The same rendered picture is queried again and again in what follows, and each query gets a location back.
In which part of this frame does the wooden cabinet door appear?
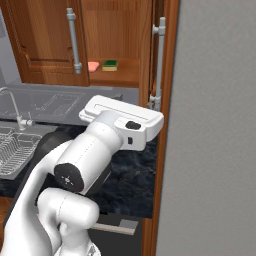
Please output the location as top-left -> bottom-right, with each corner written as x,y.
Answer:
0,0 -> 91,88
146,0 -> 181,114

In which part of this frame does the green and yellow sponge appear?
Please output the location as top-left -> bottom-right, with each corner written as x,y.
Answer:
101,59 -> 119,72

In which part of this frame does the pink bar soap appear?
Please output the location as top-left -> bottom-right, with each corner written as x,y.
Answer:
87,61 -> 101,73

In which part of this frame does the grey drawer handle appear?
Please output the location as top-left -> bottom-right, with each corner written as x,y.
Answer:
91,218 -> 139,236

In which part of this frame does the grey cabinet door handle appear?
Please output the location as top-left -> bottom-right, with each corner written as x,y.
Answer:
65,7 -> 83,75
147,16 -> 167,112

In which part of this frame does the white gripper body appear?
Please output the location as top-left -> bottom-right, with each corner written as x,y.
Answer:
78,94 -> 165,142

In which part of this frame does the wooden wall cabinet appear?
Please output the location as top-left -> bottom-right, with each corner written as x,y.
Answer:
0,0 -> 181,256

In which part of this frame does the dark base drawer front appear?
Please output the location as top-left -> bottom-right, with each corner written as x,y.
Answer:
87,213 -> 144,256

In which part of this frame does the wire dish rack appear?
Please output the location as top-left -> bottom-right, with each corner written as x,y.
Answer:
0,125 -> 43,177

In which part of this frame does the chrome sink tap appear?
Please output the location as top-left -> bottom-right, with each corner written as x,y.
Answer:
0,86 -> 36,131

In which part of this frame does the steel sink basin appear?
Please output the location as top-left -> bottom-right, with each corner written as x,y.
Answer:
0,125 -> 59,181

